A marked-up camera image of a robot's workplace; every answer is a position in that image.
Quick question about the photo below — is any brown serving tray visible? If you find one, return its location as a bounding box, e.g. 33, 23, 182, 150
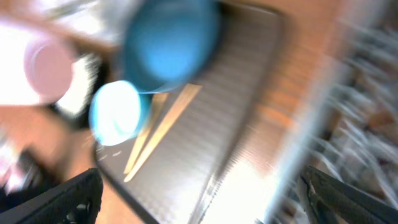
93, 1, 285, 223

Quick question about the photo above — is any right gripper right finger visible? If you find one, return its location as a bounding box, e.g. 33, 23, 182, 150
297, 166, 397, 224

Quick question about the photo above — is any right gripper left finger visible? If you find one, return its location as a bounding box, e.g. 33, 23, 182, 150
1, 168, 103, 223

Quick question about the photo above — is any pink cup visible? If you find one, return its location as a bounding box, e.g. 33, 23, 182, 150
24, 39, 73, 103

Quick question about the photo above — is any wooden chopstick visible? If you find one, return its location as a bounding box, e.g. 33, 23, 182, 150
124, 93, 169, 174
124, 83, 201, 182

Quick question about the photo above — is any light blue bowl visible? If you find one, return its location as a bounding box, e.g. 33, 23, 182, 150
88, 80, 152, 146

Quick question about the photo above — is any grey dishwasher rack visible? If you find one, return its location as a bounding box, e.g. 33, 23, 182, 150
263, 16, 397, 223

